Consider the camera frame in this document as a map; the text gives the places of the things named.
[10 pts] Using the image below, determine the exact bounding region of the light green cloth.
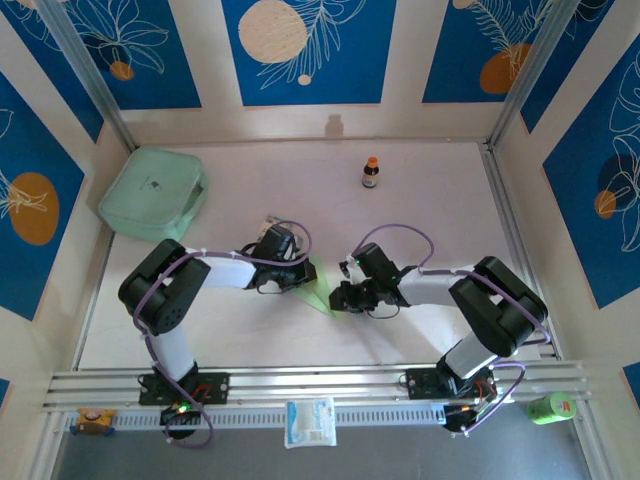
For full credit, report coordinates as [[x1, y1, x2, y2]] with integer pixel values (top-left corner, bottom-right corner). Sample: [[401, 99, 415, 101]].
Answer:
[[293, 255, 337, 319]]

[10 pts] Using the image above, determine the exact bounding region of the brown bottle with orange cap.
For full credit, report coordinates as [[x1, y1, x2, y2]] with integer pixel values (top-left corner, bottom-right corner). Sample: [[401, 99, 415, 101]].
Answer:
[[361, 156, 381, 190]]

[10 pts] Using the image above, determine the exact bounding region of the white gauze packet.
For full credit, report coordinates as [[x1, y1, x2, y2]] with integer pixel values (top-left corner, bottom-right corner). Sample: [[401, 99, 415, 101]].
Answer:
[[283, 397, 337, 449]]

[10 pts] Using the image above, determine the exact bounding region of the black controller board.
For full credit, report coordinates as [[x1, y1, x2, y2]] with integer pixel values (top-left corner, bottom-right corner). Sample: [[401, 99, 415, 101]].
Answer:
[[159, 403, 201, 441], [443, 402, 494, 436]]

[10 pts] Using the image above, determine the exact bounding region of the mint green zipper pouch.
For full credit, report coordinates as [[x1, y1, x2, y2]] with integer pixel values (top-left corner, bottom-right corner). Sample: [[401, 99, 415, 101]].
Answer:
[[97, 146, 209, 245]]

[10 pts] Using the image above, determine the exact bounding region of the green can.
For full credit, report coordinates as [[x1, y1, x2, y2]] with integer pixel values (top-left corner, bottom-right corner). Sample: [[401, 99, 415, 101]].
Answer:
[[525, 392, 577, 426]]

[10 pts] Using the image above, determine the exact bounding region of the small orange yellow toy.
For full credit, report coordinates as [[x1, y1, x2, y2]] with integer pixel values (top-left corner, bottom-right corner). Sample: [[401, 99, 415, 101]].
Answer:
[[74, 407, 119, 437]]

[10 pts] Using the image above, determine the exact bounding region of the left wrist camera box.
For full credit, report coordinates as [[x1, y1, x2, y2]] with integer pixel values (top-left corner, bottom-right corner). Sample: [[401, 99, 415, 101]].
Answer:
[[258, 224, 304, 261]]

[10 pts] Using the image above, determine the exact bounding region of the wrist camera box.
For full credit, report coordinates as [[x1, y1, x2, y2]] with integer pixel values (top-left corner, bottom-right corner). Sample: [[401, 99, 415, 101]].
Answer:
[[342, 242, 402, 285], [258, 224, 304, 261]]

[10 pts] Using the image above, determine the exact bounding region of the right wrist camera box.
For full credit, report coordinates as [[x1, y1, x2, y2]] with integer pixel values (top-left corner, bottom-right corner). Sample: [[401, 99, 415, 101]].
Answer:
[[342, 242, 402, 285]]

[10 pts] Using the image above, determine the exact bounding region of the aluminium mounting rail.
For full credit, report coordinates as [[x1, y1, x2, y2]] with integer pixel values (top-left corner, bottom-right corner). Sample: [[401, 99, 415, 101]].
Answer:
[[42, 358, 594, 412]]

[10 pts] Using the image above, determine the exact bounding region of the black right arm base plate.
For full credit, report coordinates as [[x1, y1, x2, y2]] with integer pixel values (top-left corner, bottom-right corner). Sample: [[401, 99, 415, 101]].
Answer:
[[405, 367, 499, 401]]

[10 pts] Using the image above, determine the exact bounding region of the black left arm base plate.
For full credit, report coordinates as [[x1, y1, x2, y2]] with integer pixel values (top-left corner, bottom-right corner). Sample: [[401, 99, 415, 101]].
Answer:
[[138, 372, 231, 406]]

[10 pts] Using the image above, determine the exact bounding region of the slotted white cable duct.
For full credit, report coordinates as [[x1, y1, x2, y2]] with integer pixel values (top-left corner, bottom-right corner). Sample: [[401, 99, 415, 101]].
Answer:
[[64, 403, 447, 432]]

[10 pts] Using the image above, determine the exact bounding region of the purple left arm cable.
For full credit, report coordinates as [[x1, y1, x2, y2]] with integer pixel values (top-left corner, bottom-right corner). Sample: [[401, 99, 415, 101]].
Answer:
[[132, 220, 314, 449]]

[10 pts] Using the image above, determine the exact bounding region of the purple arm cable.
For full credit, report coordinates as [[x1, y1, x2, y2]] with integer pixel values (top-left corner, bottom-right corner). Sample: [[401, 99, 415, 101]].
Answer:
[[132, 220, 314, 449], [349, 223, 554, 435]]

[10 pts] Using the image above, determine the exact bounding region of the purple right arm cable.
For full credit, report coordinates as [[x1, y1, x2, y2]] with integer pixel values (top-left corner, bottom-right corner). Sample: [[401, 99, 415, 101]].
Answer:
[[349, 223, 554, 435]]

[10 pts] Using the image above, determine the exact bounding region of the aluminium side rail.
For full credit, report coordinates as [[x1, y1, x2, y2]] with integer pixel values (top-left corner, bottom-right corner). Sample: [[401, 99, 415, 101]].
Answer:
[[479, 142, 564, 361]]

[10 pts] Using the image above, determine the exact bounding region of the aluminium frame post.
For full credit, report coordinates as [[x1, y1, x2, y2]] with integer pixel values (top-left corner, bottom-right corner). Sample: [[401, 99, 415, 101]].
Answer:
[[487, 0, 584, 151], [37, 0, 139, 151]]

